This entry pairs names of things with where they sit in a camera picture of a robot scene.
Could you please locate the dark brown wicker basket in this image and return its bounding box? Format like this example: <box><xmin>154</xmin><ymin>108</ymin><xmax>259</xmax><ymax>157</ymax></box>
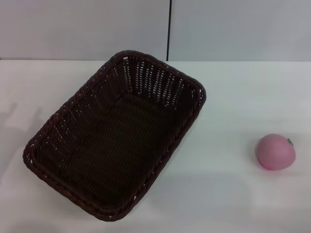
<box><xmin>22</xmin><ymin>50</ymin><xmax>207</xmax><ymax>222</ymax></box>

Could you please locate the black vertical wall strip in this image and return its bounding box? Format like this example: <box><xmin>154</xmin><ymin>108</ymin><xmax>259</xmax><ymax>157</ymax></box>
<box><xmin>166</xmin><ymin>0</ymin><xmax>173</xmax><ymax>62</ymax></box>

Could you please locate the pink peach toy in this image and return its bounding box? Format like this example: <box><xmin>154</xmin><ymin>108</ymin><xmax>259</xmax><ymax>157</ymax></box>
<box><xmin>254</xmin><ymin>133</ymin><xmax>296</xmax><ymax>170</ymax></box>

